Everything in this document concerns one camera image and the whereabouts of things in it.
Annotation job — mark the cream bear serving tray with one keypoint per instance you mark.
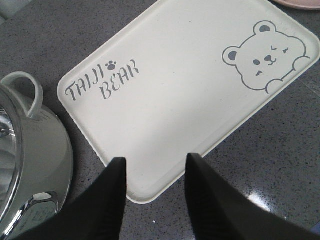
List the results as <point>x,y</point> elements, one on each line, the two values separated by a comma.
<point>180,79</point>

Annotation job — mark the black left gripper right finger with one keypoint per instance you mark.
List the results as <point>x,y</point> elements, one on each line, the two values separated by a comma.
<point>218,211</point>

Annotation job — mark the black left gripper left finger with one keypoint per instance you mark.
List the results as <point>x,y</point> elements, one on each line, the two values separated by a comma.
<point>97,214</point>

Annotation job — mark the pink round plate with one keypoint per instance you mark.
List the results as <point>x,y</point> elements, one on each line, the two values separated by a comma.
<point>307,5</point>

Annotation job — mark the green electric cooking pot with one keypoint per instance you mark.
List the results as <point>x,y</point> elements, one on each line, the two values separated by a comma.
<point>36,157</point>

